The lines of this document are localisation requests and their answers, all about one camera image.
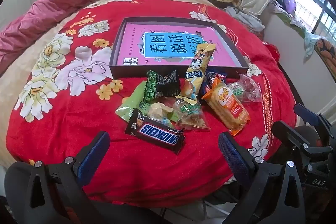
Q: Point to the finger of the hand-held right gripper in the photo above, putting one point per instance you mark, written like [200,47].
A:
[312,119]
[294,137]

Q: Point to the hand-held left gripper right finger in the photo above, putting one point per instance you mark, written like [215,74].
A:
[233,158]

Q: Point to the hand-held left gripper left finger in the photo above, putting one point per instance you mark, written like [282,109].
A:
[93,158]

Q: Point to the orange cracker packet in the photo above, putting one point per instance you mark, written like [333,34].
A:
[225,106]

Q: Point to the clear packet lumpy brown pastry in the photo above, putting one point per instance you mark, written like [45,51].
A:
[190,115]

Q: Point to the light green snack packet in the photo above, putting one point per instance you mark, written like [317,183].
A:
[131,106]

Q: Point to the brown chocolate bar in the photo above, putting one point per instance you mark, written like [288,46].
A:
[155,132]

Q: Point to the clear packet red candy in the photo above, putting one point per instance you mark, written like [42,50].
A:
[250,85]

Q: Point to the clear packet round pastry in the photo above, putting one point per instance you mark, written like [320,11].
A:
[237,90]

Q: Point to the clear packet pale yellow pastry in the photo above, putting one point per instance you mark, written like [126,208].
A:
[160,109]

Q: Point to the blue cookie packet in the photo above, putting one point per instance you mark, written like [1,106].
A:
[210,78]

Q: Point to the dark shallow box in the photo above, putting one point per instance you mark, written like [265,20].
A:
[115,71]

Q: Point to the long yellow snack packet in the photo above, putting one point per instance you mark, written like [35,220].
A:
[197,69]

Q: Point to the green and black snack packet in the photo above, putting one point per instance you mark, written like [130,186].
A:
[160,85]

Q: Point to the red floral blanket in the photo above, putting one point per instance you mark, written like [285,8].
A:
[78,134]

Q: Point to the orange and black patterned cushion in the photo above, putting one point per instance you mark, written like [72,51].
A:
[326,56]

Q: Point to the red plastic bag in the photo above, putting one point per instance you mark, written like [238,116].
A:
[273,52]

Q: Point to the clothes on window sill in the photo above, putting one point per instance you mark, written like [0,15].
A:
[294,19]

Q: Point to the pale crumpled cloth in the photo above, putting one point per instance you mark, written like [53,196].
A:
[246,19]

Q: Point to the pink book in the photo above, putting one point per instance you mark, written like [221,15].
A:
[131,43]

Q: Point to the pink quilt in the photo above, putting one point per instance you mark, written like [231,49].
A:
[47,11]

